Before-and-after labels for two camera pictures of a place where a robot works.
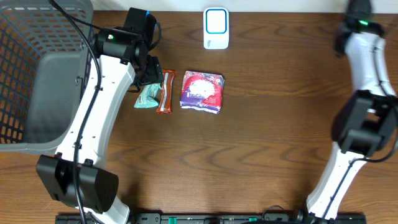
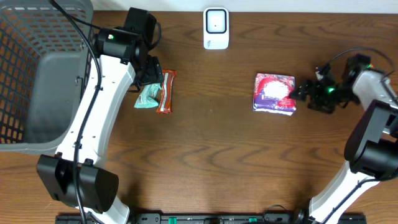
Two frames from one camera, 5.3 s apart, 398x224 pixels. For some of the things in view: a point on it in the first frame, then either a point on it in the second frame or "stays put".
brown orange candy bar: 165,106 stays put
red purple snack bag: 202,91 -> 271,93
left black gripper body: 152,72 stays put
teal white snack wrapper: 148,98 stays put
